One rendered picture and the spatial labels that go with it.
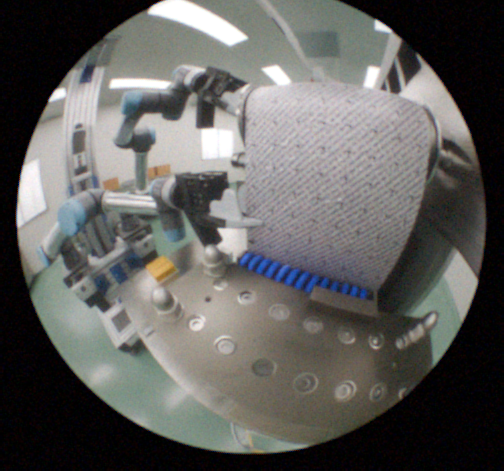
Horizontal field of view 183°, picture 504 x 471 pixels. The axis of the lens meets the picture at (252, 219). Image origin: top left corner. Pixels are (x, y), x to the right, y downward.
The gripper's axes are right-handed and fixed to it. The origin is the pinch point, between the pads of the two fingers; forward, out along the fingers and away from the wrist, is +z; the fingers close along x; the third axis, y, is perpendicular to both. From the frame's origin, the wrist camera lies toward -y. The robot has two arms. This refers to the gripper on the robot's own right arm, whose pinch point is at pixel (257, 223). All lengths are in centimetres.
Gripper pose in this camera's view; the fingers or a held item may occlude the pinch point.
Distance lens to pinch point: 22.6
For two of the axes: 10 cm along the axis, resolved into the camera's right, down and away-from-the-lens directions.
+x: 5.3, -3.6, 7.6
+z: 8.5, 2.3, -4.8
